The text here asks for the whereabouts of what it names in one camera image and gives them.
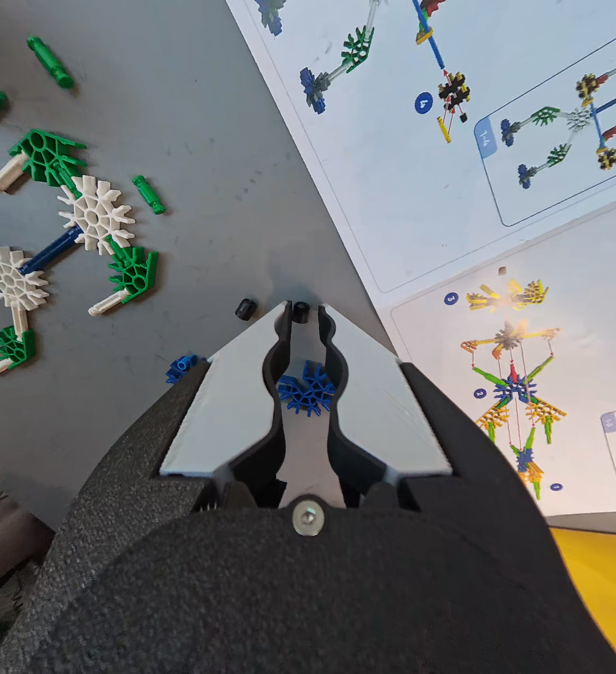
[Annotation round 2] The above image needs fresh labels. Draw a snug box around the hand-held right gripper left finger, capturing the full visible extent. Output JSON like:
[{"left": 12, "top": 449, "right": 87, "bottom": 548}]
[{"left": 159, "top": 300, "right": 293, "bottom": 497}]

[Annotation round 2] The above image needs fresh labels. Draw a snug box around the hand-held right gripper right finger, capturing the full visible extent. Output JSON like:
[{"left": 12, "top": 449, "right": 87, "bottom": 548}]
[{"left": 317, "top": 303, "right": 454, "bottom": 507}]

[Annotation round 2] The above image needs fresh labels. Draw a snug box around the white green blue toy assembly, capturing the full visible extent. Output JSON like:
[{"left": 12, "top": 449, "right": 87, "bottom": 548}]
[{"left": 0, "top": 129, "right": 160, "bottom": 379}]

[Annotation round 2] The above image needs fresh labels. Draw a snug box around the yellow plastic bin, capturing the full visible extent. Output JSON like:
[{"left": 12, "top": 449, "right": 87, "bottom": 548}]
[{"left": 547, "top": 527, "right": 616, "bottom": 674}]

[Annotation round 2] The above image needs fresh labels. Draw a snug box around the blue toy connector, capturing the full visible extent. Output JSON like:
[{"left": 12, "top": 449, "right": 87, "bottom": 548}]
[
  {"left": 165, "top": 355, "right": 207, "bottom": 385},
  {"left": 277, "top": 361, "right": 336, "bottom": 417}
]

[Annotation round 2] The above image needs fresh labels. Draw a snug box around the person's body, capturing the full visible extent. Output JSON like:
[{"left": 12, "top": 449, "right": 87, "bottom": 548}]
[{"left": 0, "top": 463, "right": 56, "bottom": 619}]

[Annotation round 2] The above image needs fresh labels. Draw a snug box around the folded paper instruction sheet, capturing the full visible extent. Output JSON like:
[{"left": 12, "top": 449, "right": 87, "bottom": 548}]
[{"left": 225, "top": 0, "right": 616, "bottom": 519}]

